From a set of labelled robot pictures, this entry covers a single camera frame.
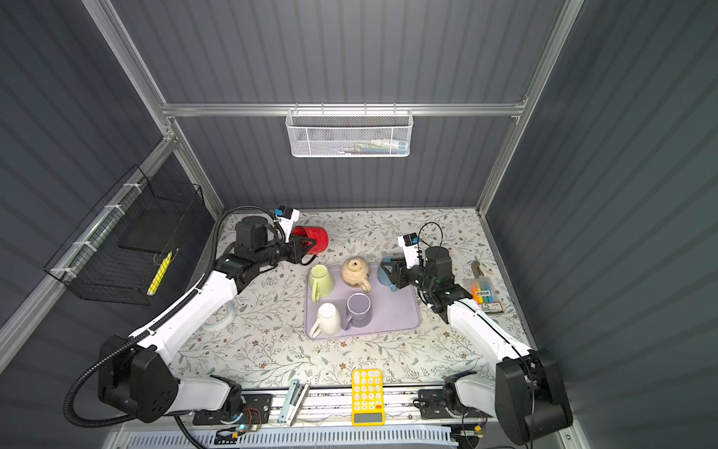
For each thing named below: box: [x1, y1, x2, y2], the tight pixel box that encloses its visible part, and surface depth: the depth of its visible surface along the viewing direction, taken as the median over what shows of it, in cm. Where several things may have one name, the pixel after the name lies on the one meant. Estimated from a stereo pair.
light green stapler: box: [277, 379, 310, 427], surface depth 75 cm
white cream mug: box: [309, 302, 343, 339], surface depth 83 cm
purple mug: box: [342, 291, 373, 331], surface depth 86 cm
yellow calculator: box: [351, 368, 387, 427], surface depth 76 cm
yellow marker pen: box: [146, 250, 173, 296], surface depth 70 cm
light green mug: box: [309, 263, 335, 303], surface depth 91 cm
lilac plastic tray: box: [304, 262, 422, 340], surface depth 92 cm
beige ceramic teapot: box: [341, 256, 373, 293], surface depth 95 cm
